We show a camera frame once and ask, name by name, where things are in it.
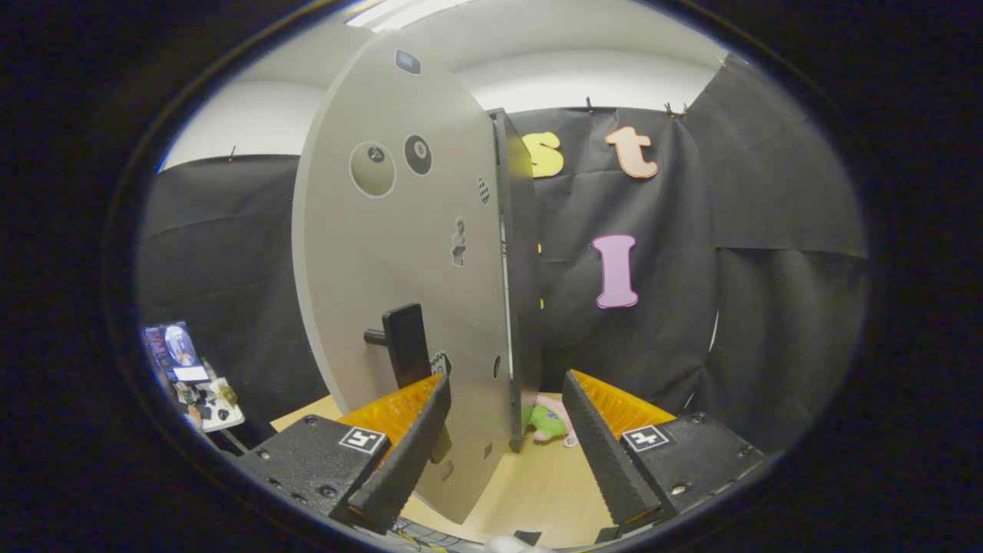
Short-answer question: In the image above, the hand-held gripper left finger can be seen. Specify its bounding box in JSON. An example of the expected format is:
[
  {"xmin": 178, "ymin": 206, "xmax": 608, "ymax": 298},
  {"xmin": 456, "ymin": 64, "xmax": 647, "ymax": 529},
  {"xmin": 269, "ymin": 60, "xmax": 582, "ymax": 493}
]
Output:
[{"xmin": 230, "ymin": 373, "xmax": 454, "ymax": 536}]

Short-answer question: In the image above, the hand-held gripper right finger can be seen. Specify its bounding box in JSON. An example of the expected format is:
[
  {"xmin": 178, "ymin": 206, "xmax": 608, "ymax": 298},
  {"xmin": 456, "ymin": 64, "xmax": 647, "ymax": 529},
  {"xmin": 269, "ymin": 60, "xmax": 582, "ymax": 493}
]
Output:
[{"xmin": 562, "ymin": 369, "xmax": 769, "ymax": 532}]

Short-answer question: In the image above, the black cabinet door handle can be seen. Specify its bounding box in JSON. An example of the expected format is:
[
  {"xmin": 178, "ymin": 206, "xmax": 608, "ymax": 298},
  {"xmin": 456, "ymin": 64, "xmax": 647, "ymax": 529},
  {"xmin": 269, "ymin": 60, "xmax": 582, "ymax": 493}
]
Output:
[{"xmin": 363, "ymin": 303, "xmax": 454, "ymax": 465}]

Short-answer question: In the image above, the dark grey shoe cabinet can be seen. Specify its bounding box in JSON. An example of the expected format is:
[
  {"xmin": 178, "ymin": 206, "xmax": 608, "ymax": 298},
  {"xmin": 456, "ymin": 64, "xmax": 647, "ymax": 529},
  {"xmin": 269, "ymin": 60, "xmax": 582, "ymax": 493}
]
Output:
[{"xmin": 488, "ymin": 108, "xmax": 544, "ymax": 454}]

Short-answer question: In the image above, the pink and green plush toy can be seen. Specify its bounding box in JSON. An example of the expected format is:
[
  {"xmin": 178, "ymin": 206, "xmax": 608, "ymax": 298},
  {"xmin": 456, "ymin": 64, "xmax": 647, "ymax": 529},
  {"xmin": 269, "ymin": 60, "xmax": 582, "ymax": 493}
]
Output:
[{"xmin": 524, "ymin": 396, "xmax": 578, "ymax": 449}]

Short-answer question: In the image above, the black backdrop cloth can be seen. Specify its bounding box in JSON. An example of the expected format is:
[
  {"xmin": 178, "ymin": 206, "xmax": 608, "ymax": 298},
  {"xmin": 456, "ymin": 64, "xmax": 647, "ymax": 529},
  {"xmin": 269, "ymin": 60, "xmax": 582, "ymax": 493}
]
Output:
[{"xmin": 138, "ymin": 54, "xmax": 869, "ymax": 454}]

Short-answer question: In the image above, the long ceiling light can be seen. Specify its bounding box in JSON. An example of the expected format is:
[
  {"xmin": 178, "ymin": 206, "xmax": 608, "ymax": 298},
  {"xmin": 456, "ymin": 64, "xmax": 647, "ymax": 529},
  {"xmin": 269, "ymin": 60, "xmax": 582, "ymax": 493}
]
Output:
[{"xmin": 346, "ymin": 0, "xmax": 477, "ymax": 31}]

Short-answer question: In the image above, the bundle of black cables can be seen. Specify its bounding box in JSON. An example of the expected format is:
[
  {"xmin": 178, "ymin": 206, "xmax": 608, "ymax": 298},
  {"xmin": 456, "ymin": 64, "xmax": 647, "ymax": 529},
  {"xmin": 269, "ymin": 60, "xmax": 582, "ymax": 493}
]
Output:
[{"xmin": 392, "ymin": 518, "xmax": 462, "ymax": 552}]

